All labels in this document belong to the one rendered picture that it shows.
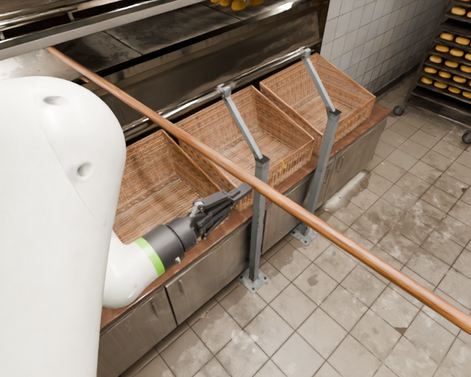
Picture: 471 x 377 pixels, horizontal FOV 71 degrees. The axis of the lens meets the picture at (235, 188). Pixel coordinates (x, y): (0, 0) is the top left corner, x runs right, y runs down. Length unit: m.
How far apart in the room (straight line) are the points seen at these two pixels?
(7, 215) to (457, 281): 2.35
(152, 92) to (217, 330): 1.26
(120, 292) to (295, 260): 1.59
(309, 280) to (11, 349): 1.91
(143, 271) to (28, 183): 0.46
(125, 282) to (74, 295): 0.40
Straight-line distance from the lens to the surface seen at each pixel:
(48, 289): 0.29
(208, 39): 1.69
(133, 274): 0.70
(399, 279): 0.78
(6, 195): 0.28
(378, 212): 2.56
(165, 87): 1.62
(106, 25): 1.24
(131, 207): 1.69
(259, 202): 1.45
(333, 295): 2.10
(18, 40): 1.17
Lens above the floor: 1.82
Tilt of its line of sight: 47 degrees down
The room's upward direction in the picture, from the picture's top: straight up
